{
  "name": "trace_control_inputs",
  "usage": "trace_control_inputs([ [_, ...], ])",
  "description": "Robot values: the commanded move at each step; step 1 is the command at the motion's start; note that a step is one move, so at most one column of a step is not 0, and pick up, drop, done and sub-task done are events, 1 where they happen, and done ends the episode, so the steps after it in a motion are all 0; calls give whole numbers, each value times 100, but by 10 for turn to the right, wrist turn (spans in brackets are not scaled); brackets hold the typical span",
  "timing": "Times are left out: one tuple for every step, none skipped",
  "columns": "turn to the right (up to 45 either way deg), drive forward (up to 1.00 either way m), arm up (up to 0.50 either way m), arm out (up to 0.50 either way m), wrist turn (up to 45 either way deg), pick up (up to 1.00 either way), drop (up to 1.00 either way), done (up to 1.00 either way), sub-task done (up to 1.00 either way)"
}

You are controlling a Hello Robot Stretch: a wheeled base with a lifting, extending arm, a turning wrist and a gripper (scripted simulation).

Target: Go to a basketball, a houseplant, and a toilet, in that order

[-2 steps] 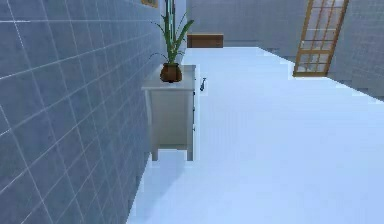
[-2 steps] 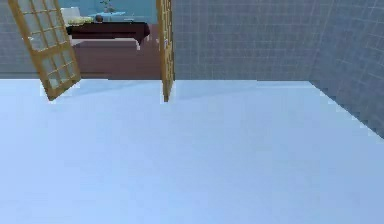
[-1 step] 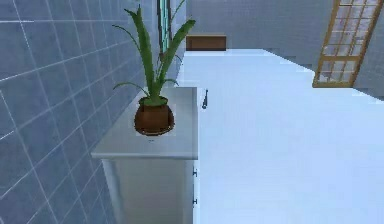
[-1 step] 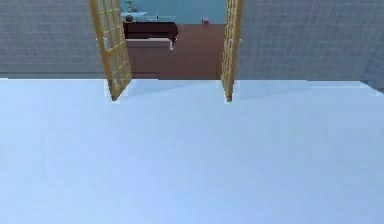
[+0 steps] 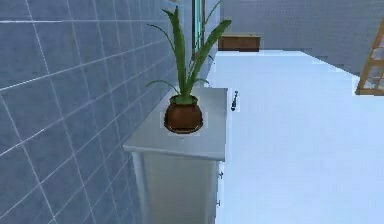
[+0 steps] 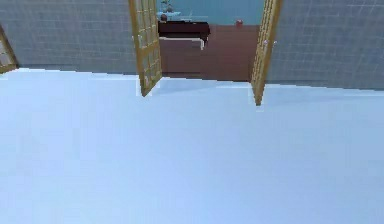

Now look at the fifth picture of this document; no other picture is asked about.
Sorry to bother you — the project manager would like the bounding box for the green houseplant in brown pot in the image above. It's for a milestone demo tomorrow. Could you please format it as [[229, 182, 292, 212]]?
[[145, 0, 233, 135]]

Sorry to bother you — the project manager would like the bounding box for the white cabinet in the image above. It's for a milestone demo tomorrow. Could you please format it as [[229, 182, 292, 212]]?
[[122, 87, 241, 224]]

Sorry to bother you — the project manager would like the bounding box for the brown wooden chest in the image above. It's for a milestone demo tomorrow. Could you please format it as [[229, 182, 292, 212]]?
[[217, 33, 262, 53]]

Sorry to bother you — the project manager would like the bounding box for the teal framed window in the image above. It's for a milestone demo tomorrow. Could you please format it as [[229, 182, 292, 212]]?
[[191, 0, 206, 58]]

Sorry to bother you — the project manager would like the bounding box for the light wooden shelf frame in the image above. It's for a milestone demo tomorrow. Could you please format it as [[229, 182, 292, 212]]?
[[354, 18, 384, 97]]

